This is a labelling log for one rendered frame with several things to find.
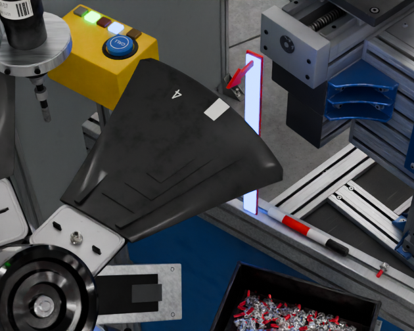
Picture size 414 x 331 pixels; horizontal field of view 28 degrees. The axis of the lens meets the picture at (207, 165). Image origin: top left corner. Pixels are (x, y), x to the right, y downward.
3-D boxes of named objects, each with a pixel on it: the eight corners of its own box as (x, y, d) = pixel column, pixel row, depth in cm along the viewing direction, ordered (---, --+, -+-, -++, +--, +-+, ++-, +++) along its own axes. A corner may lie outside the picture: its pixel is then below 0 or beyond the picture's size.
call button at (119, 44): (102, 52, 126) (100, 44, 124) (118, 38, 128) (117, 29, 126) (122, 62, 124) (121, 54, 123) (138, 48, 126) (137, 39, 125)
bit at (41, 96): (39, 121, 74) (28, 79, 71) (46, 114, 75) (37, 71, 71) (48, 126, 74) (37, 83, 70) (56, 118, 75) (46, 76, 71)
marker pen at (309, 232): (267, 211, 129) (345, 253, 123) (272, 205, 130) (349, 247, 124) (267, 217, 130) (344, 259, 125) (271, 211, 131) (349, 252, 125)
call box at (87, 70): (48, 84, 136) (37, 34, 128) (88, 50, 141) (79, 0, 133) (123, 123, 129) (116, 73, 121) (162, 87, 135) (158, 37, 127)
